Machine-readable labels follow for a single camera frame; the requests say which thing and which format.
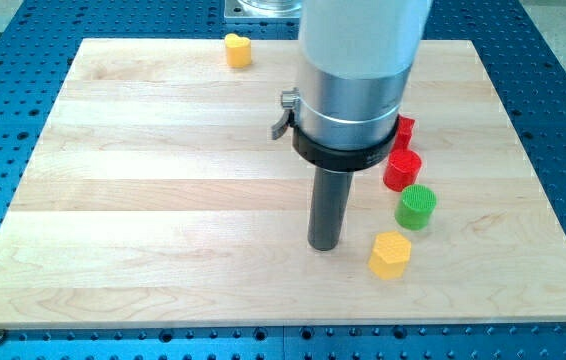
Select black clamp ring with lever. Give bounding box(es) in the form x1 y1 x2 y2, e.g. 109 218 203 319
270 88 399 172

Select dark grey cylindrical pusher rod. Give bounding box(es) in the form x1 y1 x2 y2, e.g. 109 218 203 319
308 167 353 251

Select yellow hexagon block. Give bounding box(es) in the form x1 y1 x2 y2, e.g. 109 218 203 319
368 231 411 280

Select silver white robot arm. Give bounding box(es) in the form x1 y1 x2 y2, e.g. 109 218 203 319
271 0 432 251

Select red cylinder block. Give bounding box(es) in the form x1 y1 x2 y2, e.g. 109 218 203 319
383 149 422 192

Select red star block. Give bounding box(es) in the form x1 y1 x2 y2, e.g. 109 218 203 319
391 115 416 152

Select green cylinder block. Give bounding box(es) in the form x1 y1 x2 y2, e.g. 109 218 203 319
395 184 437 230

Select yellow heart block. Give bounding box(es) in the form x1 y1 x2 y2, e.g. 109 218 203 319
224 33 252 68

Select light wooden board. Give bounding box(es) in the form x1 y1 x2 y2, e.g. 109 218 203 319
0 39 566 329

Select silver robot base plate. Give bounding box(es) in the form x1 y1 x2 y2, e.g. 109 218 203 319
222 0 302 21

